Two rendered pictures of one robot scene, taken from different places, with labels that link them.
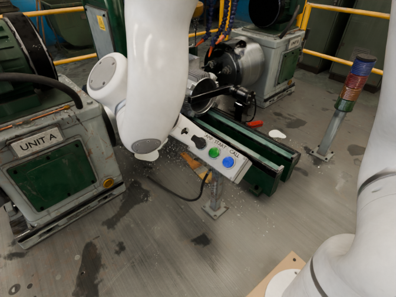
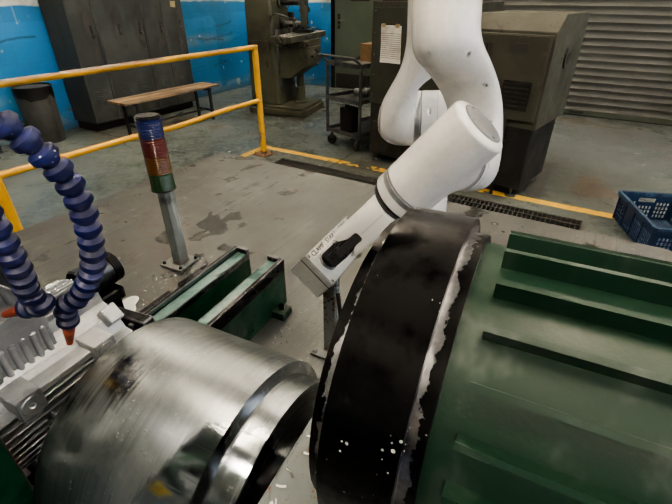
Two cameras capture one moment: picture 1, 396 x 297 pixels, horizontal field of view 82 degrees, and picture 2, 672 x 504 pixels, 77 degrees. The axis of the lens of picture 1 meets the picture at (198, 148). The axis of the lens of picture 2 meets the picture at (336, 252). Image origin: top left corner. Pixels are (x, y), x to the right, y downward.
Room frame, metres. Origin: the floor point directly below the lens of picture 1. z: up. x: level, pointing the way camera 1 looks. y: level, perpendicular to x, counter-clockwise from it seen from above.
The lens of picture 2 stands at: (0.71, 0.58, 1.46)
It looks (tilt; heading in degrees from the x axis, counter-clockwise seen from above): 31 degrees down; 249
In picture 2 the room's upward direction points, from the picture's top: straight up
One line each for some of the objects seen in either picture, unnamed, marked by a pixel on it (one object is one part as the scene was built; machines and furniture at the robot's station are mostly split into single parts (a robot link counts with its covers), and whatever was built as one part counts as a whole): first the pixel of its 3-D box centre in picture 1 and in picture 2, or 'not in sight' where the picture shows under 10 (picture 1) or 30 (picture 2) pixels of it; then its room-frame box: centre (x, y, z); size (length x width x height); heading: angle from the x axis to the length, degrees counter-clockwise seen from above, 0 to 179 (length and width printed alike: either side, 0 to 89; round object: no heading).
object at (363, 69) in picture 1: (362, 65); (149, 127); (0.76, -0.54, 1.19); 0.06 x 0.06 x 0.04
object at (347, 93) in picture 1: (350, 91); (158, 163); (0.76, -0.54, 1.10); 0.06 x 0.06 x 0.04
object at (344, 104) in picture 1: (345, 102); (161, 180); (0.76, -0.54, 1.05); 0.06 x 0.06 x 0.04
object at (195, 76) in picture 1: (188, 88); (36, 373); (0.95, 0.04, 1.02); 0.20 x 0.19 x 0.19; 42
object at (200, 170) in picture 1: (195, 166); not in sight; (0.67, 0.01, 0.80); 0.21 x 0.05 x 0.01; 37
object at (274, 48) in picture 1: (265, 62); not in sight; (1.35, -0.39, 0.99); 0.35 x 0.31 x 0.37; 133
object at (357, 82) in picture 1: (356, 79); (154, 145); (0.76, -0.54, 1.14); 0.06 x 0.06 x 0.04
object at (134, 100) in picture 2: not in sight; (171, 109); (0.65, -5.28, 0.22); 1.40 x 0.33 x 0.43; 36
